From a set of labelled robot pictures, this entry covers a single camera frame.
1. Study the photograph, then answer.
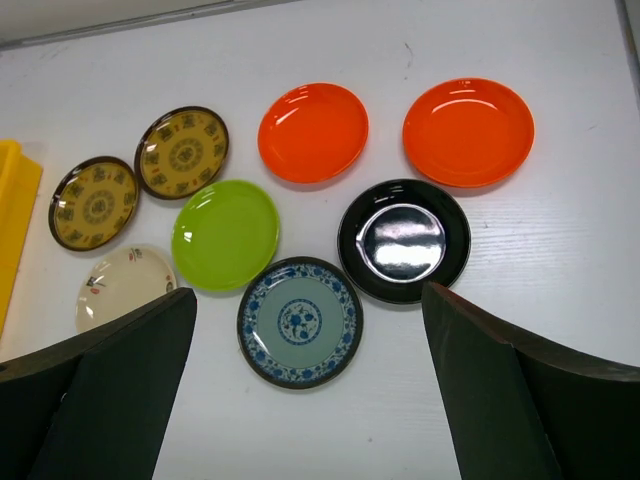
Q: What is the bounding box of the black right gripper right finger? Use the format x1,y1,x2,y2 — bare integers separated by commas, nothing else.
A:
422,282,639,479

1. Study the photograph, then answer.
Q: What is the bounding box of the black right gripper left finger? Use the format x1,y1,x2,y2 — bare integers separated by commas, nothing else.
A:
1,287,197,479

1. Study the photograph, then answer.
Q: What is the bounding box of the yellow brown patterned plate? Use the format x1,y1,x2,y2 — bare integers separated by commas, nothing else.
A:
48,156,140,252
134,106,230,200

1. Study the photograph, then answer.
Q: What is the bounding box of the black glossy plate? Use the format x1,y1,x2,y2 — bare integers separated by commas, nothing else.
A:
337,179,471,305

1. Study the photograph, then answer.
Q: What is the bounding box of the green plastic plate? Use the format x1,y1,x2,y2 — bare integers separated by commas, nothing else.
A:
171,180,280,292

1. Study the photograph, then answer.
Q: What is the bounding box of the blue floral patterned plate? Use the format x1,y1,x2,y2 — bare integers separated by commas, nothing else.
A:
236,256,364,390

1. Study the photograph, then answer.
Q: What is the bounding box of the orange plate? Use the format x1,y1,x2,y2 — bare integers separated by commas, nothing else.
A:
257,82,369,184
402,78,535,189

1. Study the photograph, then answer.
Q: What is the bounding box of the yellow plastic bin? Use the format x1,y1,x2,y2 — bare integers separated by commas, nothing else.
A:
0,139,43,330

